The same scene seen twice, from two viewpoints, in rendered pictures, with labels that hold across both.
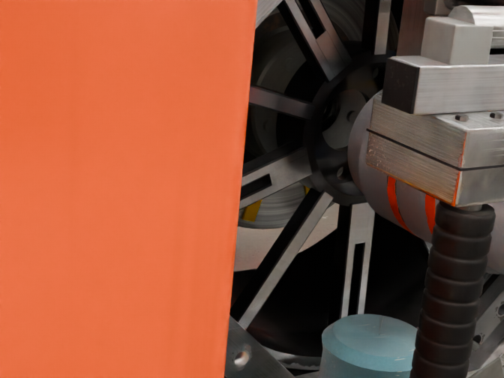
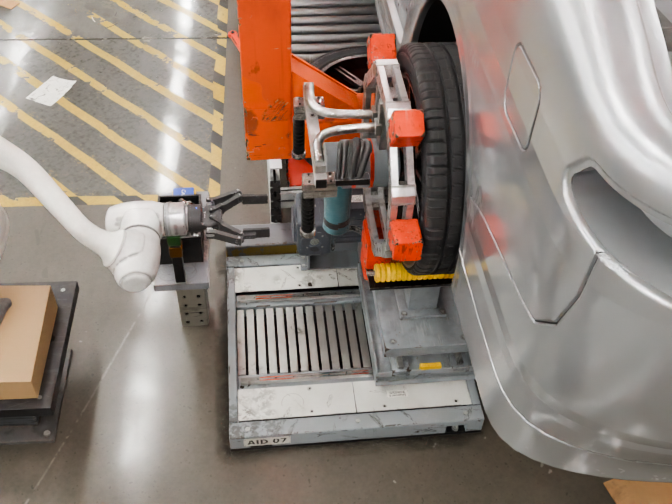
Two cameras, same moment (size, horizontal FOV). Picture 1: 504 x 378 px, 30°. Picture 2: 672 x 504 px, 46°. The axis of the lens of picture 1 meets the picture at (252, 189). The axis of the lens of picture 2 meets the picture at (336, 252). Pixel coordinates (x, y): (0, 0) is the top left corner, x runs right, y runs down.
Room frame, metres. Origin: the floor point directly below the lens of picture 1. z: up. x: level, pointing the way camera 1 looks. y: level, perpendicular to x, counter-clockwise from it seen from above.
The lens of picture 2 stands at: (1.45, -1.83, 2.32)
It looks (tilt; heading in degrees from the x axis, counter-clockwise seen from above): 46 degrees down; 114
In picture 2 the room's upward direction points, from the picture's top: 3 degrees clockwise
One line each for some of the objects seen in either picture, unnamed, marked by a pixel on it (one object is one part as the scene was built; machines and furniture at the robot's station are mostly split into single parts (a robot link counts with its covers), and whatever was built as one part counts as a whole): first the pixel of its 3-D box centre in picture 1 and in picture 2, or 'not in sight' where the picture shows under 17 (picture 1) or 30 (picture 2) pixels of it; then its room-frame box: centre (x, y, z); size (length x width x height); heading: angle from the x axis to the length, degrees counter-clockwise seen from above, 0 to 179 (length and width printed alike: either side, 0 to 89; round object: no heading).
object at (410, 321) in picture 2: not in sight; (422, 281); (0.98, -0.06, 0.32); 0.40 x 0.30 x 0.28; 122
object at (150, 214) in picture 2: not in sight; (135, 224); (0.35, -0.68, 0.83); 0.16 x 0.13 x 0.11; 32
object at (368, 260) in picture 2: not in sight; (387, 250); (0.87, -0.13, 0.48); 0.16 x 0.12 x 0.17; 32
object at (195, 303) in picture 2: not in sight; (190, 277); (0.22, -0.33, 0.21); 0.10 x 0.10 x 0.42; 32
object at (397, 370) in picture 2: not in sight; (416, 317); (0.98, -0.06, 0.13); 0.50 x 0.36 x 0.10; 122
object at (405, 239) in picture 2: not in sight; (404, 240); (1.01, -0.42, 0.85); 0.09 x 0.08 x 0.07; 122
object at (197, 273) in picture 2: not in sight; (183, 238); (0.24, -0.35, 0.44); 0.43 x 0.17 x 0.03; 122
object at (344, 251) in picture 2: not in sight; (349, 234); (0.64, 0.09, 0.26); 0.42 x 0.18 x 0.35; 32
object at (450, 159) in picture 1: (442, 143); (308, 107); (0.58, -0.12, 0.93); 0.09 x 0.05 x 0.05; 32
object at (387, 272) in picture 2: not in sight; (414, 270); (0.99, -0.20, 0.51); 0.29 x 0.06 x 0.06; 32
